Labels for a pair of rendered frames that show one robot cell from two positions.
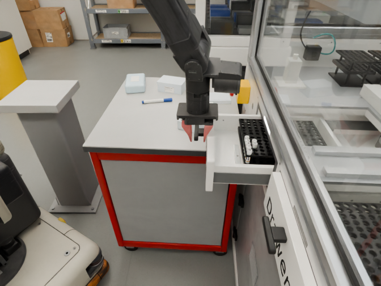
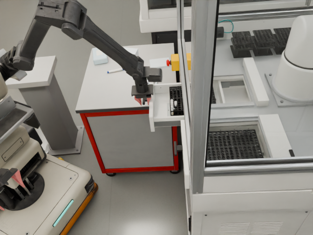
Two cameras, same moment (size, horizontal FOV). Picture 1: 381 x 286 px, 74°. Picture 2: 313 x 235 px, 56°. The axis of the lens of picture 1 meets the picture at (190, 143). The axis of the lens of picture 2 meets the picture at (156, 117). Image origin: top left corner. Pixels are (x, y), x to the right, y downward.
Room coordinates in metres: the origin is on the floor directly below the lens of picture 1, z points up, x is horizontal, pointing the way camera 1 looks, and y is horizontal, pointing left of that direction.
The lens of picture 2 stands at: (-0.49, -0.09, 1.89)
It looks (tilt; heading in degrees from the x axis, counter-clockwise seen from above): 46 degrees down; 1
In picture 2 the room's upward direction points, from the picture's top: 6 degrees counter-clockwise
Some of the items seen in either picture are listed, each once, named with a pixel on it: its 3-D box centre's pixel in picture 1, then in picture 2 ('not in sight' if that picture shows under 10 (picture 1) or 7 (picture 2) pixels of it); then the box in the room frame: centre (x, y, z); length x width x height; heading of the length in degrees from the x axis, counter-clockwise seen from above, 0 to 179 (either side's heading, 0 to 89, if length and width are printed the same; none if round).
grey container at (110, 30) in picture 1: (117, 31); not in sight; (4.54, 1.24, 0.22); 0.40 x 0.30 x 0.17; 90
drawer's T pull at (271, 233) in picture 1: (275, 234); (178, 148); (0.26, -0.15, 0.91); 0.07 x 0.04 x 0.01; 177
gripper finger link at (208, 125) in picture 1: (199, 126); (144, 97); (0.56, -0.02, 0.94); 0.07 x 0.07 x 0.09; 86
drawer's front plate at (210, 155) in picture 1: (209, 141); (152, 103); (0.59, -0.06, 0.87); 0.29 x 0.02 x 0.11; 177
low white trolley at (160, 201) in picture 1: (176, 168); (137, 114); (1.00, 0.08, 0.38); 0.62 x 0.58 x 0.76; 177
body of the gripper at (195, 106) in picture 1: (197, 102); (141, 86); (0.56, -0.02, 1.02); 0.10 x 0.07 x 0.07; 86
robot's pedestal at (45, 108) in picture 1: (63, 151); (50, 109); (1.14, 0.74, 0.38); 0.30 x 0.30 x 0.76; 0
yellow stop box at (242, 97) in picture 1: (241, 91); (174, 62); (0.91, -0.20, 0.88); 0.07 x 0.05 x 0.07; 177
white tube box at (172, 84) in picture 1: (172, 84); (127, 54); (1.17, 0.09, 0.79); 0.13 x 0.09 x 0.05; 72
